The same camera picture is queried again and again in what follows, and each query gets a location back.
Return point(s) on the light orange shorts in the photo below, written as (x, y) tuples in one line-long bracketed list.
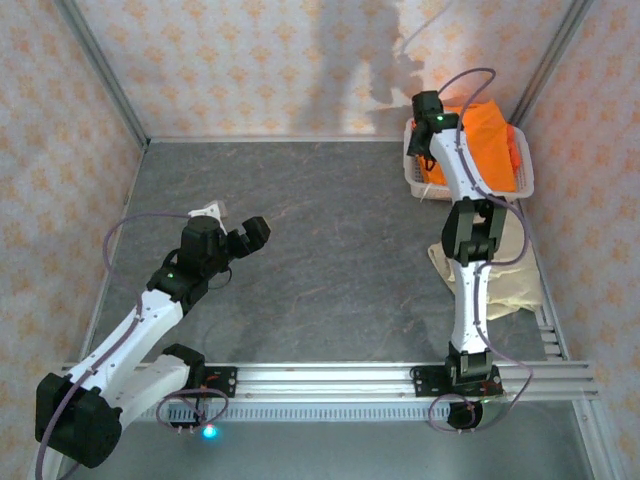
[(485, 145)]

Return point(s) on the cream white shorts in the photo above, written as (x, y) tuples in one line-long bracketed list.
[(515, 290)]

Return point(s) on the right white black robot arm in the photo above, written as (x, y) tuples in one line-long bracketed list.
[(467, 310)]

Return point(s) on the white perforated plastic basket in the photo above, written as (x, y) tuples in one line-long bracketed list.
[(414, 177)]

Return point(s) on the aluminium table side bar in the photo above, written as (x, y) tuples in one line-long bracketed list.
[(98, 300)]

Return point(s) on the glowing status light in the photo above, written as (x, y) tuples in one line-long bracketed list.
[(209, 431)]

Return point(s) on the short aluminium side rails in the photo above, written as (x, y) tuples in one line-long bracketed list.
[(552, 340)]

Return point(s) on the black round puck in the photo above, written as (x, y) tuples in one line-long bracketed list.
[(457, 415)]

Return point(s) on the aluminium frame bar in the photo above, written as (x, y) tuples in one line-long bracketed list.
[(275, 138)]

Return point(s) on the aluminium frame post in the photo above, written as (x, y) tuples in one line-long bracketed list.
[(551, 60), (102, 70)]

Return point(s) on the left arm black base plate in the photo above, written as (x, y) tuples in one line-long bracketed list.
[(227, 385)]

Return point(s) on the aluminium mounting rail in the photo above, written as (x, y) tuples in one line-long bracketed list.
[(325, 380)]

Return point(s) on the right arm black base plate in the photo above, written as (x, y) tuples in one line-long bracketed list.
[(422, 382)]

